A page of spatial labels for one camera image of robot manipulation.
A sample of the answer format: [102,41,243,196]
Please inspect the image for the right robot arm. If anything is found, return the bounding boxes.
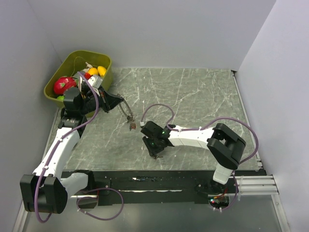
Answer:
[140,121,246,193]

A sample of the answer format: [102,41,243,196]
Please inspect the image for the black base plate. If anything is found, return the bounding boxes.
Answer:
[60,170,266,206]

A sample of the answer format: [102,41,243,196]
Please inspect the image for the yellow lemon toy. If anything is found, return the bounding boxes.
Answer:
[97,66,107,77]
[88,67,99,76]

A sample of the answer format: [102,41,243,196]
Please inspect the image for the yellow lemon toy back right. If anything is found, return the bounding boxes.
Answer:
[97,66,107,77]

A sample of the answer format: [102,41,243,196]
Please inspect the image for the yellow lemon toy back left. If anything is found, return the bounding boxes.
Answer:
[88,67,99,76]

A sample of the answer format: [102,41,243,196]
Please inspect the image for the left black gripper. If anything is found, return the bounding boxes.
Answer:
[78,85,124,115]

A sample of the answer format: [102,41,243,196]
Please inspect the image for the metal disc keyring organizer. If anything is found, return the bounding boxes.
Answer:
[117,93,135,123]

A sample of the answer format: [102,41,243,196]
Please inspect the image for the aluminium rail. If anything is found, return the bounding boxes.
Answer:
[12,175,290,232]

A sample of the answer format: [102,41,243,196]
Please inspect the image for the green lime toy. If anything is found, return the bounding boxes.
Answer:
[56,95,64,101]

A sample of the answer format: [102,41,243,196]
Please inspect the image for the olive green plastic bin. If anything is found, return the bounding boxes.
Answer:
[43,50,113,109]

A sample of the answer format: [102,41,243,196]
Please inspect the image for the red key tag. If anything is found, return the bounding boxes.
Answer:
[129,122,136,130]

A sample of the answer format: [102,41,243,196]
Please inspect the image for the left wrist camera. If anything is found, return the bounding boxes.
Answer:
[88,75,103,89]

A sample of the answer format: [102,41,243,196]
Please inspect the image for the grey spray bottle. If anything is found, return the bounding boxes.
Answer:
[80,62,93,80]

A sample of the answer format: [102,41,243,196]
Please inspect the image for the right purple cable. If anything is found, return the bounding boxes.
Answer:
[140,103,260,214]

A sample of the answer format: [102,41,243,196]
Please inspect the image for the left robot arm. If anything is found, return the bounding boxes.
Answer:
[20,87,124,214]

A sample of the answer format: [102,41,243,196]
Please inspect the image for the red dragon fruit toy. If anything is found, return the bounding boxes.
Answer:
[53,76,77,95]

